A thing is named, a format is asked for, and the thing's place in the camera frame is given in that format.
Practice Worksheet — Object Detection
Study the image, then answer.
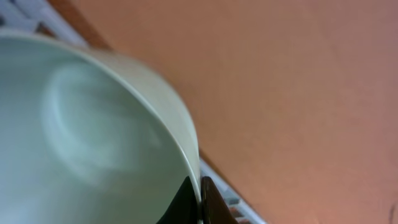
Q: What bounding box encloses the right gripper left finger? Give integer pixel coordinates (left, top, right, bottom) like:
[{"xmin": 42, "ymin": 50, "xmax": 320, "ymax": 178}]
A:
[{"xmin": 157, "ymin": 177, "xmax": 199, "ymax": 224}]

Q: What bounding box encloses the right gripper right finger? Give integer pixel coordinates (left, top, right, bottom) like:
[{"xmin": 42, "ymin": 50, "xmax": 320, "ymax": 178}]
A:
[{"xmin": 201, "ymin": 176, "xmax": 238, "ymax": 224}]

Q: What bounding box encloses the green bowl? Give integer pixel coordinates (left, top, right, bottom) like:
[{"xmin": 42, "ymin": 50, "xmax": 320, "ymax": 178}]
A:
[{"xmin": 0, "ymin": 28, "xmax": 201, "ymax": 224}]

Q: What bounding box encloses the grey dishwasher rack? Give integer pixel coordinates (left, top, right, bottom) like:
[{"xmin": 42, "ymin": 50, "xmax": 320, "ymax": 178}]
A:
[{"xmin": 0, "ymin": 0, "xmax": 268, "ymax": 224}]

